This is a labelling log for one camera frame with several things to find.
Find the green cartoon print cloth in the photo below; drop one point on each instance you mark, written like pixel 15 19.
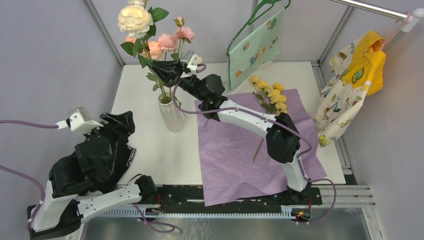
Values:
pixel 259 47

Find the metal clothes rail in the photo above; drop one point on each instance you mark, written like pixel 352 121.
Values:
pixel 410 20

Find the yellow flower bunch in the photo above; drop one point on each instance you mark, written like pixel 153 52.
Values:
pixel 270 98

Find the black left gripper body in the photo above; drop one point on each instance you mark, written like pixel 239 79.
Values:
pixel 120 133

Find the white peony flower stem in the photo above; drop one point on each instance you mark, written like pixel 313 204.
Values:
pixel 139 23

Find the pink peony flower stem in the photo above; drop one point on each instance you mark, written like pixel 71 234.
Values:
pixel 168 47

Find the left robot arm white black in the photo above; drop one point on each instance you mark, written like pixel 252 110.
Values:
pixel 83 185

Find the pink plastic hanger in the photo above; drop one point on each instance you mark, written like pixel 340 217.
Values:
pixel 390 37

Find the white ribbed ceramic vase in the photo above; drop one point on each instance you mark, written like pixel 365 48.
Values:
pixel 173 118

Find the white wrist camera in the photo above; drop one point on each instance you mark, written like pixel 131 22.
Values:
pixel 190 62
pixel 79 121

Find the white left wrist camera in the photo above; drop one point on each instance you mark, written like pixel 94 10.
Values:
pixel 79 121

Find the yellow cartoon child shirt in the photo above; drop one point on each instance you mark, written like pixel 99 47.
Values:
pixel 357 73

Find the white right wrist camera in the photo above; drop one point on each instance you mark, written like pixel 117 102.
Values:
pixel 190 62

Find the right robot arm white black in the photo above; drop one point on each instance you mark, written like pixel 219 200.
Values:
pixel 283 141

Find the purple wrapping paper sheet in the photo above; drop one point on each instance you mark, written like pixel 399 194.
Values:
pixel 234 161

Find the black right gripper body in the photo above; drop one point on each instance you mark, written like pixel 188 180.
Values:
pixel 179 71

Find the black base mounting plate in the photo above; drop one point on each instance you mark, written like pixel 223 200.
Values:
pixel 189 199

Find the green plastic hanger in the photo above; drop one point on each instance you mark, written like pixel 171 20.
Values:
pixel 255 15

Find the black cloth bundle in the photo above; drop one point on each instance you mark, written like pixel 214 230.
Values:
pixel 124 157

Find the white slotted cable duct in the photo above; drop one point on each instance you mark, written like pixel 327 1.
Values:
pixel 150 213

